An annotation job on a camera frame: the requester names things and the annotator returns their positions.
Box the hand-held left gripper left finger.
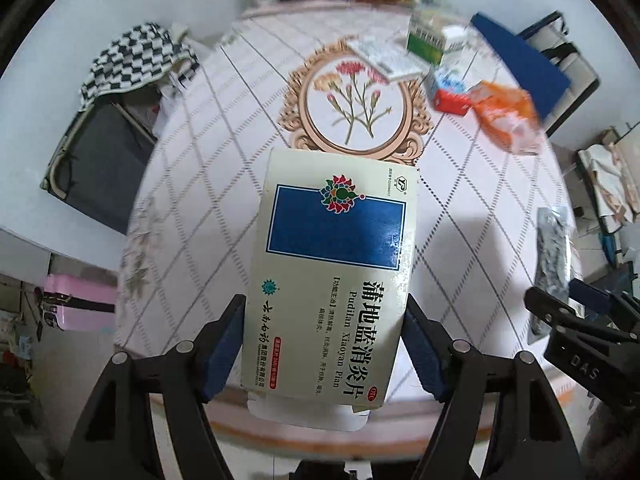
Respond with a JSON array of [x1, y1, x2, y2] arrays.
[[60, 294, 247, 480]]

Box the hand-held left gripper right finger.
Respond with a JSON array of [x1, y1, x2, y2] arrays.
[[401, 293, 584, 480]]

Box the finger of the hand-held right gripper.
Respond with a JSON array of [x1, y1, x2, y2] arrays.
[[523, 287, 583, 321], [569, 278, 640, 341]]

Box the silver pill blister pack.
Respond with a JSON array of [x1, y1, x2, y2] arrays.
[[532, 207, 574, 337]]

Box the cream and blue medicine box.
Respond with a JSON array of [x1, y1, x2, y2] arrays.
[[240, 147, 420, 432]]

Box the person's right forearm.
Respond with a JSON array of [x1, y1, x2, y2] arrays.
[[587, 402, 640, 480]]

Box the beige bag with papers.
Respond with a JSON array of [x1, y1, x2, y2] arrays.
[[575, 125, 640, 233]]

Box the pink suitcase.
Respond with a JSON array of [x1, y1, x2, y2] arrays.
[[42, 271, 119, 332]]

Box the floral printed tablecloth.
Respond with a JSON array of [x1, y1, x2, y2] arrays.
[[114, 2, 582, 443]]

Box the orange and white packet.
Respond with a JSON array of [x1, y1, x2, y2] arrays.
[[468, 80, 547, 156]]

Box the small red box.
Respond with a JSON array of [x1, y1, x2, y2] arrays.
[[432, 89, 474, 116]]

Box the blue and white packet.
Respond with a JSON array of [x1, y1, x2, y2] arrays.
[[425, 64, 471, 97]]

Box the green and white medicine box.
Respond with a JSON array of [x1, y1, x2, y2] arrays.
[[406, 12, 447, 65]]

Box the flat white box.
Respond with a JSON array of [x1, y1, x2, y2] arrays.
[[347, 39, 432, 82]]

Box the black and white checkered cloth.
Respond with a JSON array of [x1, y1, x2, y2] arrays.
[[79, 21, 200, 111]]

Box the black chair with pale frame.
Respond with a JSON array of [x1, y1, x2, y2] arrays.
[[42, 96, 160, 235]]

